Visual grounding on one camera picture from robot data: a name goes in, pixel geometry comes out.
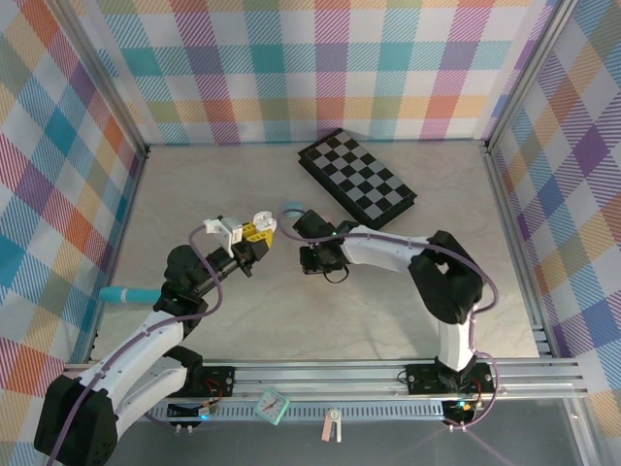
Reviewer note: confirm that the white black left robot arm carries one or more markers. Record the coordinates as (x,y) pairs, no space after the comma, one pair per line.
(145,340)

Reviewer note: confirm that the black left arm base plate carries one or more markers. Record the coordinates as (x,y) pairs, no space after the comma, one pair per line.
(218,378)

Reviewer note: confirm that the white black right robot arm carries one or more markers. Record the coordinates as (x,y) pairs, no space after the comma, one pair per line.
(383,250)

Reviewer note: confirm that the teal cylindrical tube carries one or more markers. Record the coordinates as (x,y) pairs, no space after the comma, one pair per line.
(126,294)

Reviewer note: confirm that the teal square alarm clock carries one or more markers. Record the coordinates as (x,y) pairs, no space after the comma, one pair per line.
(271,405)

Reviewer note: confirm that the pink white key tag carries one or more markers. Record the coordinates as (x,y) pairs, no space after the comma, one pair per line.
(332,427)

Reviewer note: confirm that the small electronics board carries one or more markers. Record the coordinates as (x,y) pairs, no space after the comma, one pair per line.
(461,410)
(204,411)

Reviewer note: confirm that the aluminium side rail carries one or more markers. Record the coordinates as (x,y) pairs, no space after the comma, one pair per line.
(133,194)
(504,209)

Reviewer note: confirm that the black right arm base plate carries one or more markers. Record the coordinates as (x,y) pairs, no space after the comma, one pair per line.
(422,378)

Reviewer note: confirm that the black grey folding chessboard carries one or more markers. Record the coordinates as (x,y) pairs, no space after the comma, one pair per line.
(359,175)

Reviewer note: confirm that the aluminium frame post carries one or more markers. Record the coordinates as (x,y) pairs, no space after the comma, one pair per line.
(106,68)
(528,73)

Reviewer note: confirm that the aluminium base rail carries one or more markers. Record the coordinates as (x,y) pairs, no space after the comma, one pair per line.
(339,376)

